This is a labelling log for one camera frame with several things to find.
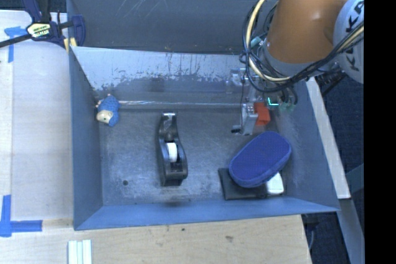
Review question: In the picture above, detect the black square pad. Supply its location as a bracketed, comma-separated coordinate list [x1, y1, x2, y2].
[217, 167, 269, 201]

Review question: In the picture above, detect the black hand plane tool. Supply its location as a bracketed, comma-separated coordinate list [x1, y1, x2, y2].
[155, 111, 189, 187]

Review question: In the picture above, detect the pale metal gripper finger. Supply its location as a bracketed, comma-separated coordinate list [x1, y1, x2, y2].
[231, 102, 259, 136]
[227, 68, 249, 95]

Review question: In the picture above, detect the black cylinder on white bracket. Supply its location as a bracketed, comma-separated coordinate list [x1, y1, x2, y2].
[315, 69, 346, 96]

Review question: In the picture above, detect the blue toy doll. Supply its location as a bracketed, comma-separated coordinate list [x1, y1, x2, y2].
[95, 93, 122, 128]

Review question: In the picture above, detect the white small block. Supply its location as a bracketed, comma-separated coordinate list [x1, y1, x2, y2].
[265, 172, 285, 196]

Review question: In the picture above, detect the pale wood board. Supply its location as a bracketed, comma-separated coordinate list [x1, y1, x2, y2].
[11, 11, 75, 223]

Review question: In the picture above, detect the grey metal bin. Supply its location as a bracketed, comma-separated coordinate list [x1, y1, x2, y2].
[64, 0, 342, 231]

